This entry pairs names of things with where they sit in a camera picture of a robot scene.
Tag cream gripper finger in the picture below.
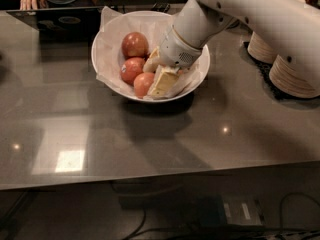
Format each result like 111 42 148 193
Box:
143 47 160 72
147 66 180 99

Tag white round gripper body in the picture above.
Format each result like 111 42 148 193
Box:
159 25 202 68

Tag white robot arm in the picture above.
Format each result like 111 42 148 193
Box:
144 0 320 97

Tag red apple with sticker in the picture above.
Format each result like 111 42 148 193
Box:
120 57 145 85

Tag orange-red apple front left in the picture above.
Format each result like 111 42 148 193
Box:
134 72 155 98

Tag red apple back left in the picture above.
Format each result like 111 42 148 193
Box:
121 32 149 58

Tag white ceramic bowl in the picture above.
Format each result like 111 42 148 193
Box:
90 10 212 104

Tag white paper bowl liner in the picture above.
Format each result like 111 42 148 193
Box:
95 6 201 101

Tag back stack paper bowls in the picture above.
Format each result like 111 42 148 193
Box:
248 32 277 64

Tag stack paper bowls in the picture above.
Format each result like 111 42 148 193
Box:
248 32 277 64
269 56 320 99

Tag black rubber mat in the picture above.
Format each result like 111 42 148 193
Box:
244 42 315 100

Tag black laptop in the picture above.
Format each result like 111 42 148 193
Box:
7 6 102 42

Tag front stack paper bowls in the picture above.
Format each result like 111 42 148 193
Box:
269 56 320 99

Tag power box under table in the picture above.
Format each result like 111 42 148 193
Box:
197 195 265 229

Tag black cable on floor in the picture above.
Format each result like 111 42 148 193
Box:
109 180 320 240

